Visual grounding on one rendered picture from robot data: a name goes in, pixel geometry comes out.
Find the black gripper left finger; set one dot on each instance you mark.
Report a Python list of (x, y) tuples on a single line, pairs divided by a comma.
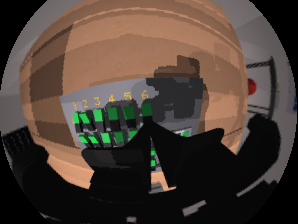
[(134, 156)]

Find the grey switch panel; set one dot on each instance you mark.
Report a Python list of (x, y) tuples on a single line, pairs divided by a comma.
[(109, 115)]

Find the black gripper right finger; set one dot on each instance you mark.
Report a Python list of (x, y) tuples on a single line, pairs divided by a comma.
[(172, 148)]

